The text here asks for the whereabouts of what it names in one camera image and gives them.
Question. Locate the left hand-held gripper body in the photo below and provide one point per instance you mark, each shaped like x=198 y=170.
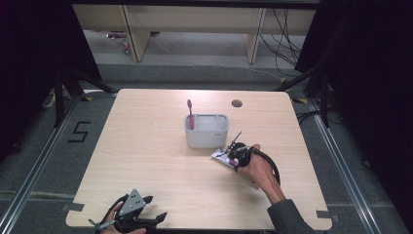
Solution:
x=131 y=203

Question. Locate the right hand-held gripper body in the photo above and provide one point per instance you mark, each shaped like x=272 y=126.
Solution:
x=241 y=154

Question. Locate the white and purple toothpaste tube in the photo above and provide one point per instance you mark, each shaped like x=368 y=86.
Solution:
x=218 y=156

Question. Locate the light grey toothbrush holder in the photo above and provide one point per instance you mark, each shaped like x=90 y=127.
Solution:
x=206 y=138

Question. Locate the pink and grey toothbrush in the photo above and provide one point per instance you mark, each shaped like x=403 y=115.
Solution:
x=191 y=117

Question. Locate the person's left hand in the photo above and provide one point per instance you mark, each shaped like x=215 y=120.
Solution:
x=112 y=216

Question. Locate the person's right hand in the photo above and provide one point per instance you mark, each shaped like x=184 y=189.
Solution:
x=259 y=172

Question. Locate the black metal stand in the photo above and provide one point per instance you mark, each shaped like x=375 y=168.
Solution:
x=66 y=87
x=319 y=84

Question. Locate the dark curtain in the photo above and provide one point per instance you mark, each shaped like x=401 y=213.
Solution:
x=35 y=65
x=373 y=97

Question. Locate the metal floor rail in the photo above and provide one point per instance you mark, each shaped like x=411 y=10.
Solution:
x=344 y=175
x=35 y=175

